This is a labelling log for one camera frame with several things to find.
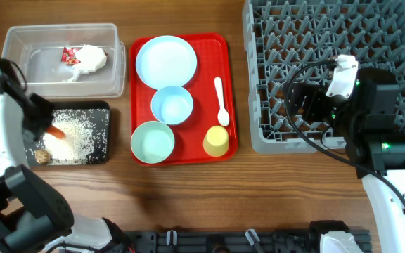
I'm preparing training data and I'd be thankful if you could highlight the orange carrot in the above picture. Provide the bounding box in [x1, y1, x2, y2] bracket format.
[46, 126, 65, 139]

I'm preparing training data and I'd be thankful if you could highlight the brown food scrap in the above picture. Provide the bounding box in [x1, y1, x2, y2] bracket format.
[34, 150, 51, 165]

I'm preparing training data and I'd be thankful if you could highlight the white rice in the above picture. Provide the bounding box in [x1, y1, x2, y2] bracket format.
[25, 109, 109, 165]

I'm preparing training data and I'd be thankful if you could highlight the red snack wrapper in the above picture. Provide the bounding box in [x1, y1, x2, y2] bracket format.
[61, 47, 80, 65]

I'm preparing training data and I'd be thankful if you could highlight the white tissue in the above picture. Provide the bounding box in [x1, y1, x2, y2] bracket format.
[67, 45, 108, 82]

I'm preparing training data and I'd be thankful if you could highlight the white plastic spoon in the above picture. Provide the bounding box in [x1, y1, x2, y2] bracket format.
[214, 77, 230, 127]

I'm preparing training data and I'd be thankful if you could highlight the yellow cup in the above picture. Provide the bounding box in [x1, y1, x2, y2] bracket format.
[203, 126, 229, 157]

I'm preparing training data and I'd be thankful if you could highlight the green bowl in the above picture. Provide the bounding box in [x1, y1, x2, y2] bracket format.
[131, 121, 175, 164]

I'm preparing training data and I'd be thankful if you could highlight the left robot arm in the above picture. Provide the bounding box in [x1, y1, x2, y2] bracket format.
[0, 58, 135, 252]

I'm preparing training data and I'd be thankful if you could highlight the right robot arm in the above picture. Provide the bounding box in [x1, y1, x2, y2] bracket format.
[283, 65, 405, 252]

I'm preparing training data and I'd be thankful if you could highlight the black waste tray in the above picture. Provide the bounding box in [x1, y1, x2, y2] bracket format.
[22, 100, 111, 167]

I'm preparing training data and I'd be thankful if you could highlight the grey dishwasher rack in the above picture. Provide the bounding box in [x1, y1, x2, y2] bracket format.
[242, 0, 405, 154]

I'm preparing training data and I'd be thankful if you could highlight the clear plastic bin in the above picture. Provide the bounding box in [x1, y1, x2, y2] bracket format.
[1, 23, 127, 99]

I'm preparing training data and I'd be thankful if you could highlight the red serving tray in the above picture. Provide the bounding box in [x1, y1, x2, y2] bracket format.
[129, 33, 238, 166]

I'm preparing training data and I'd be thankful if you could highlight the small light blue bowl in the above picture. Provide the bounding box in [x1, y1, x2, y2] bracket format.
[150, 86, 194, 125]

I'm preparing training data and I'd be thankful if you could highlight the large light blue plate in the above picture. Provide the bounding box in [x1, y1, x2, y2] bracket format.
[135, 35, 198, 90]

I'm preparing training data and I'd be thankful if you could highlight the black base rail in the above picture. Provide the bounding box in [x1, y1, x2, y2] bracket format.
[110, 228, 373, 253]

